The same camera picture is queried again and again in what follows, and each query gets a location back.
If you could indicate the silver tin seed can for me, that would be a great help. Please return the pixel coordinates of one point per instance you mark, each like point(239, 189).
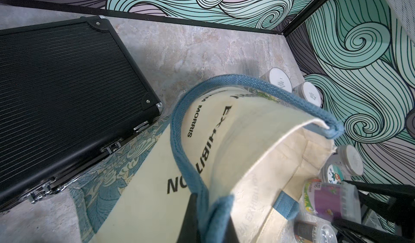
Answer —
point(349, 161)

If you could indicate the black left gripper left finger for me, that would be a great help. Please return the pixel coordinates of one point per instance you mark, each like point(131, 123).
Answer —
point(189, 232)

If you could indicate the clear jar cartoon leaf lid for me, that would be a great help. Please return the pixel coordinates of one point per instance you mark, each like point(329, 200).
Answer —
point(332, 174)

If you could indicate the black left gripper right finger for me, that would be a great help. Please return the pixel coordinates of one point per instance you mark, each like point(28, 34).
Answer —
point(230, 233)

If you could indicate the black ribbed hard case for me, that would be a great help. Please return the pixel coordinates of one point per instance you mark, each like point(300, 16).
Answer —
point(71, 95)

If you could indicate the clear jar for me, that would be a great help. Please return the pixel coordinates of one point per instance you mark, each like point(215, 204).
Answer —
point(308, 232)

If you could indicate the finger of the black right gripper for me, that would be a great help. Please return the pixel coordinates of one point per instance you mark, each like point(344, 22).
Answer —
point(392, 190)
point(351, 232)

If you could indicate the cream canvas tote bag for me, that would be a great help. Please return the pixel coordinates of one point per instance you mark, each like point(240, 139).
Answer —
point(244, 146)

